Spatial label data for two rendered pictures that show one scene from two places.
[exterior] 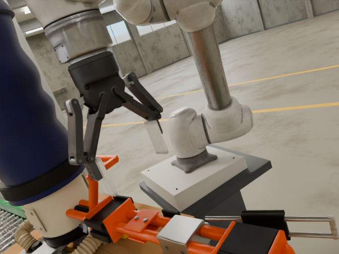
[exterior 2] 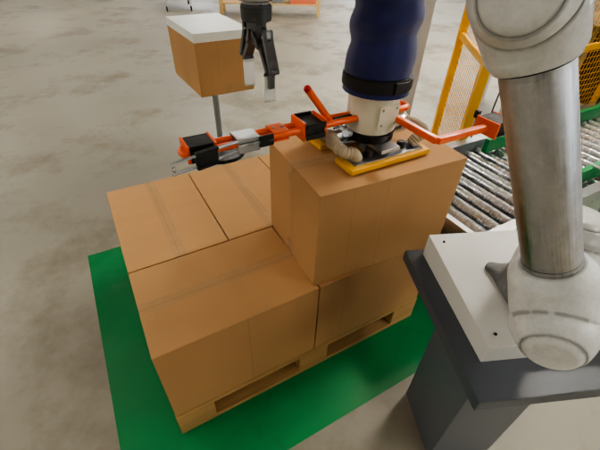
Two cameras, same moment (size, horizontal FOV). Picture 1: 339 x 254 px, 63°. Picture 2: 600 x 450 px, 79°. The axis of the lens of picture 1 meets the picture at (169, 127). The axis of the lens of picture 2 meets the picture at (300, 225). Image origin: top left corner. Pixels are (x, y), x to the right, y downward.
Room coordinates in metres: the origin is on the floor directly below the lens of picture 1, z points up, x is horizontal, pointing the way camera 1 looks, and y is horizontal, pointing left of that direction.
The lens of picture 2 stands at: (0.83, -0.86, 1.57)
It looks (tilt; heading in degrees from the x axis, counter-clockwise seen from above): 39 degrees down; 104
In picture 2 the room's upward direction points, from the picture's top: 2 degrees clockwise
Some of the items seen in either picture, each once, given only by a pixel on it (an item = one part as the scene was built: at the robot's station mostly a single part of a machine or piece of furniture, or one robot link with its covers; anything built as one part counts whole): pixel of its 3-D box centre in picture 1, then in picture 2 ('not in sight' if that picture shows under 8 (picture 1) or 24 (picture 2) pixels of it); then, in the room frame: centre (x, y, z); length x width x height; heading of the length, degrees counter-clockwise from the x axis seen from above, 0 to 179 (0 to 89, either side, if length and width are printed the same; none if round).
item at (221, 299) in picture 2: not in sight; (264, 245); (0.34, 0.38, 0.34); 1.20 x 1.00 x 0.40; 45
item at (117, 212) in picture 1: (112, 217); (308, 125); (0.58, 0.20, 1.08); 0.10 x 0.08 x 0.06; 135
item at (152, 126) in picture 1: (156, 137); (270, 87); (0.51, 0.03, 1.24); 0.03 x 0.01 x 0.07; 44
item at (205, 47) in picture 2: not in sight; (210, 53); (-0.55, 1.74, 0.82); 0.60 x 0.40 x 0.40; 137
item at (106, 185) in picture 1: (102, 176); (249, 72); (0.42, 0.13, 1.24); 0.03 x 0.01 x 0.07; 44
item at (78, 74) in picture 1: (100, 84); (256, 23); (0.47, 0.08, 1.38); 0.08 x 0.07 x 0.09; 134
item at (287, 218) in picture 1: (234, 220); (227, 153); (0.41, -0.05, 1.08); 0.31 x 0.03 x 0.05; 58
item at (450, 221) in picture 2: not in sight; (420, 202); (1.03, 0.64, 0.58); 0.70 x 0.03 x 0.06; 135
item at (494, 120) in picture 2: not in sight; (494, 125); (1.15, 0.40, 1.08); 0.09 x 0.08 x 0.05; 135
